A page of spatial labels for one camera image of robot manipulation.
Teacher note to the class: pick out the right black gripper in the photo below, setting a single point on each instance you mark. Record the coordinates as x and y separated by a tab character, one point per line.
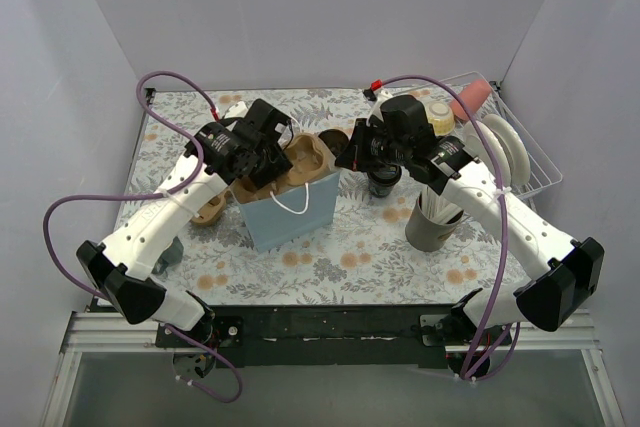
357	145

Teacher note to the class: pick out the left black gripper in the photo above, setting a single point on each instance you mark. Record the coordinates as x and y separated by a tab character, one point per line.
273	167

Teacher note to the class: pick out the black coffee cup lid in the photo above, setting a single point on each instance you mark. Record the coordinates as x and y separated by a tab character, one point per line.
389	175

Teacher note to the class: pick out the black coffee cup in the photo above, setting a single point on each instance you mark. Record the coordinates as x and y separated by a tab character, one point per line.
336	140
380	189

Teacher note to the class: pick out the light blue paper bag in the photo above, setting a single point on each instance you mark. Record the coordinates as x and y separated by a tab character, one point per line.
281	218

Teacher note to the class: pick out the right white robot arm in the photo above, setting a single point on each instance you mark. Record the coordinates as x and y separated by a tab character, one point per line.
563	272

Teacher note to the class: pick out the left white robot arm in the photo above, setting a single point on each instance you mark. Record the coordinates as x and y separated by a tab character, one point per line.
243	146

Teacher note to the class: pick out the brown cardboard cup sleeves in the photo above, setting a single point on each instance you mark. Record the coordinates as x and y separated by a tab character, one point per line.
211	211

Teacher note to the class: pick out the yellow patterned bowl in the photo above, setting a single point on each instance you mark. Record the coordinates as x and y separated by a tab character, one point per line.
441	117

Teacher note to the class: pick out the grey cup with straws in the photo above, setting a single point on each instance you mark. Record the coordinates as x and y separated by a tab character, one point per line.
432	221

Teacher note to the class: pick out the floral tablecloth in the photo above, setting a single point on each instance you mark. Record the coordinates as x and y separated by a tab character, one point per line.
363	257

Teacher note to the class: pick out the front white plate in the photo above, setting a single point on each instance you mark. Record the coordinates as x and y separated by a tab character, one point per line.
475	146

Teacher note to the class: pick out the white plate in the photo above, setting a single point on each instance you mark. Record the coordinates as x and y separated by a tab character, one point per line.
513	146
475	146

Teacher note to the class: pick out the white paper cup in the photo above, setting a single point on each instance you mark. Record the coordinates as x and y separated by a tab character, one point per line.
170	257

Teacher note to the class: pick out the pink plastic cup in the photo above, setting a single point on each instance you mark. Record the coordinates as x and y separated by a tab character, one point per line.
473	95

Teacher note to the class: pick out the back white plate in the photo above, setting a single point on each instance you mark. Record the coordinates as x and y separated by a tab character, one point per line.
513	146

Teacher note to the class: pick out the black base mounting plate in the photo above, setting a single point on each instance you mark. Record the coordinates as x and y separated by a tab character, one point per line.
308	335

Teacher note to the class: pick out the white wire dish rack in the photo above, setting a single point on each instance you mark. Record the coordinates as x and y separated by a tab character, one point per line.
544	173

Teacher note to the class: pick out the aluminium frame rail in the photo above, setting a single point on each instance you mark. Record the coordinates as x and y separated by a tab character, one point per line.
107	332

